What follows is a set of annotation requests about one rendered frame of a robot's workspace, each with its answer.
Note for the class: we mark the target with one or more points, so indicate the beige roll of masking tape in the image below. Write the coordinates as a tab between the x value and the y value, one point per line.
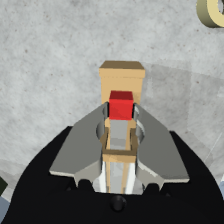
209	14

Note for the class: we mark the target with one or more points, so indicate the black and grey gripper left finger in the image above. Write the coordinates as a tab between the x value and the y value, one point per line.
74	154

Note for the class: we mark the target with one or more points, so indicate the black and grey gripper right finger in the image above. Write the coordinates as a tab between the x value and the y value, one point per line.
165	159

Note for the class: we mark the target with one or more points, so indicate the red cube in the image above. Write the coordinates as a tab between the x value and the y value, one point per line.
120	105

